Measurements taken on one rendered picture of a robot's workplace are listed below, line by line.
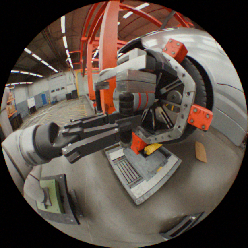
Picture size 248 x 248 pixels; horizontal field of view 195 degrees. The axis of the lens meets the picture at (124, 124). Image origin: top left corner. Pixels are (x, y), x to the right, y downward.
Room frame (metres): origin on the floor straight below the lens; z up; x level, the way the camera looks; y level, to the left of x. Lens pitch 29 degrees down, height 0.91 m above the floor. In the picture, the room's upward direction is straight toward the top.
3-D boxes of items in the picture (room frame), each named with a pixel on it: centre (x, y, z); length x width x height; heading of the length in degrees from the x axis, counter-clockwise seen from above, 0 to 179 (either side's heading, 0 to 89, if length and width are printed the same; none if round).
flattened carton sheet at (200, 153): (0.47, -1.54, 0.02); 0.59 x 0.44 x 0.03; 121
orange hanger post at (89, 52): (2.50, 1.18, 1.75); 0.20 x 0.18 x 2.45; 121
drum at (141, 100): (0.40, -0.06, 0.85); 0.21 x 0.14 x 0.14; 121
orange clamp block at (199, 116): (0.17, -0.29, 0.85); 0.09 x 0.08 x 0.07; 31
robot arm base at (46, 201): (-0.21, 0.63, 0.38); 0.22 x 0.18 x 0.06; 36
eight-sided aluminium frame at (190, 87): (0.43, -0.12, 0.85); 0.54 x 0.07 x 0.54; 31
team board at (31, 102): (3.53, 8.84, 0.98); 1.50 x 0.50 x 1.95; 31
